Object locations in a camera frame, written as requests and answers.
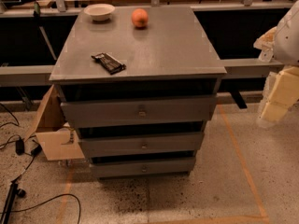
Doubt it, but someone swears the grey drawer cabinet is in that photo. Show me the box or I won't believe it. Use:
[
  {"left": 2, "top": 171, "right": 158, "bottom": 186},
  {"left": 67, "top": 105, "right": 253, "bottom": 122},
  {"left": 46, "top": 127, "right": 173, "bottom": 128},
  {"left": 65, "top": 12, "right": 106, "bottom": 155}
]
[{"left": 50, "top": 6, "right": 225, "bottom": 165}]

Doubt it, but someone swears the top grey drawer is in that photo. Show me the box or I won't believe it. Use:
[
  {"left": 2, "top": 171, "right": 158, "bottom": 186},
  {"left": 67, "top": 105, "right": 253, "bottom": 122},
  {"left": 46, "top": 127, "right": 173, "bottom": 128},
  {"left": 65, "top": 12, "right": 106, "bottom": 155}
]
[{"left": 61, "top": 95, "right": 217, "bottom": 128}]

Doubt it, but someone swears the black power adapter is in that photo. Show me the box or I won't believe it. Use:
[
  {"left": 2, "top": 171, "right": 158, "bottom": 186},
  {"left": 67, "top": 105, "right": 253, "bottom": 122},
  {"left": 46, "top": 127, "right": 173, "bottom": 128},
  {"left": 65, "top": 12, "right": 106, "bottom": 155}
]
[{"left": 15, "top": 138, "right": 24, "bottom": 155}]

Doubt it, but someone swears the grey drawer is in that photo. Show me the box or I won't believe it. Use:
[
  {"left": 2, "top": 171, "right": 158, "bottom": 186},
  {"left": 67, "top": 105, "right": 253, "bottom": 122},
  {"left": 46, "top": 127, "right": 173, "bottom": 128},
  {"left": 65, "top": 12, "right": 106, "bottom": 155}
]
[
  {"left": 79, "top": 132, "right": 204, "bottom": 158},
  {"left": 90, "top": 157, "right": 195, "bottom": 178},
  {"left": 61, "top": 95, "right": 217, "bottom": 128}
]

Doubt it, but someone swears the black stand leg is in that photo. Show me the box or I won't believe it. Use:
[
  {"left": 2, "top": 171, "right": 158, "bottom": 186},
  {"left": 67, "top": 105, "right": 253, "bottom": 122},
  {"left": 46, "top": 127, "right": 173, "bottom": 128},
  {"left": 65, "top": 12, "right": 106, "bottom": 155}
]
[{"left": 0, "top": 182, "right": 26, "bottom": 224}]

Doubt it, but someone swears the middle grey drawer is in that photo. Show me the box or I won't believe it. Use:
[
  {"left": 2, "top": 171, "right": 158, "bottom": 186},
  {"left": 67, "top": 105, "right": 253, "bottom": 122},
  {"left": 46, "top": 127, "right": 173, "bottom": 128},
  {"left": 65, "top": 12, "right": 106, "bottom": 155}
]
[{"left": 79, "top": 132, "right": 204, "bottom": 158}]

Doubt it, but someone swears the bottom grey drawer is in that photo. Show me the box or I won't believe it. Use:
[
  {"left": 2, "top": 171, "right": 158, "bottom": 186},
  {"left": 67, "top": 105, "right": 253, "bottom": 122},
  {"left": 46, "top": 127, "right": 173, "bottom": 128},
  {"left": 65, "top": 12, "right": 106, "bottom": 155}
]
[{"left": 90, "top": 157, "right": 195, "bottom": 178}]

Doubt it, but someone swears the black rxbar chocolate wrapper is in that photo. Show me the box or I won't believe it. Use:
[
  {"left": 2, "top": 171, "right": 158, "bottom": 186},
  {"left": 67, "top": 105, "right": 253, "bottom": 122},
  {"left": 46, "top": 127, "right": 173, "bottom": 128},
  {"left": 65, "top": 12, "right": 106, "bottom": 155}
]
[{"left": 92, "top": 53, "right": 126, "bottom": 75}]

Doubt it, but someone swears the orange fruit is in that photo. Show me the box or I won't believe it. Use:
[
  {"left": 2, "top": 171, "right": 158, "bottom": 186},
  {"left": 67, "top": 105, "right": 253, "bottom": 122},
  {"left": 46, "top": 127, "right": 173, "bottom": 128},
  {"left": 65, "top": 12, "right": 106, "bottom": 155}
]
[{"left": 131, "top": 8, "right": 149, "bottom": 28}]

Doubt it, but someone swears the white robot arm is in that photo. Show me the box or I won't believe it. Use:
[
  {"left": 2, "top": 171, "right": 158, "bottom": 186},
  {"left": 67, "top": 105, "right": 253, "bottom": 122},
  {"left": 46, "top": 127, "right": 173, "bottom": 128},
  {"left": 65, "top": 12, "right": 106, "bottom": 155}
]
[{"left": 253, "top": 1, "right": 299, "bottom": 128}]

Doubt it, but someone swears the black floor cable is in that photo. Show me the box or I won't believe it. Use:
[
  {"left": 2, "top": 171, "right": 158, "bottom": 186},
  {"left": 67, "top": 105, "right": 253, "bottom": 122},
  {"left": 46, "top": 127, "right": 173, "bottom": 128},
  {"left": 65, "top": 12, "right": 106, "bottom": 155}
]
[{"left": 0, "top": 193, "right": 82, "bottom": 224}]

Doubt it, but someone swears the brown cardboard box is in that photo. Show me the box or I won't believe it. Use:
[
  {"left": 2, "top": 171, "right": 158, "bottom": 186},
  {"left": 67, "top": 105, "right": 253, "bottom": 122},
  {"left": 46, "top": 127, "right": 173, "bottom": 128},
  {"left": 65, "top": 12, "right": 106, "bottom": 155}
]
[{"left": 24, "top": 86, "right": 84, "bottom": 161}]

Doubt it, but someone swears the white ceramic bowl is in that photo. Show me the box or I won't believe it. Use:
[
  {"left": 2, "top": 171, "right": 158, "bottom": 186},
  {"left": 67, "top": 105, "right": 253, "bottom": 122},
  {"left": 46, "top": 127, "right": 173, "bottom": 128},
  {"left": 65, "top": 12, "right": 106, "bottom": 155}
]
[{"left": 84, "top": 4, "right": 115, "bottom": 21}]

